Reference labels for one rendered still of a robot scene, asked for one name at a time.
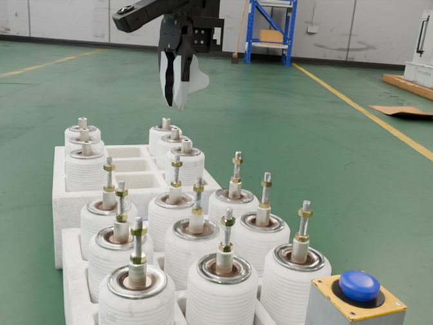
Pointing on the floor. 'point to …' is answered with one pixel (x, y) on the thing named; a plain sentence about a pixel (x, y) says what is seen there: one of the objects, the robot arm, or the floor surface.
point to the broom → (238, 39)
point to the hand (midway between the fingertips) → (171, 100)
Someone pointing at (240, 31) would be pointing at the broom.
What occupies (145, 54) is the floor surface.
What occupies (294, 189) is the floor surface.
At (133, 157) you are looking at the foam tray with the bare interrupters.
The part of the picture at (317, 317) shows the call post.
